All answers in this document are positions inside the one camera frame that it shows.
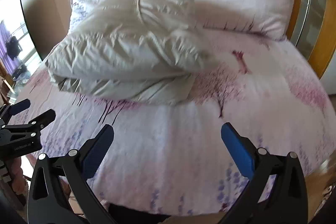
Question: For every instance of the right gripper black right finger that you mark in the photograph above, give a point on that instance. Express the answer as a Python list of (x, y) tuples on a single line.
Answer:
[(276, 190)]

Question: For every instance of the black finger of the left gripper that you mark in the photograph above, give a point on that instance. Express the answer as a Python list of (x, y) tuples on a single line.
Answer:
[(17, 107), (38, 123)]

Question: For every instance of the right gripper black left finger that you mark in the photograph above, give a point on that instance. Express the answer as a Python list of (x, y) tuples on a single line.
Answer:
[(47, 202)]

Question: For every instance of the beige puffer jacket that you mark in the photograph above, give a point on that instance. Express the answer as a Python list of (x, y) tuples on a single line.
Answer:
[(147, 51)]

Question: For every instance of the person's left hand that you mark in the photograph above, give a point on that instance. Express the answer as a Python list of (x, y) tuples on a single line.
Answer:
[(18, 180)]

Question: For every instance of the dark framed window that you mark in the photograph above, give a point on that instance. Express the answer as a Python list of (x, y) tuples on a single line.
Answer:
[(19, 55)]

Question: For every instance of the pink tree print bedsheet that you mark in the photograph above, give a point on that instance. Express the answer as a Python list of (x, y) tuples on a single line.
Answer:
[(171, 159)]

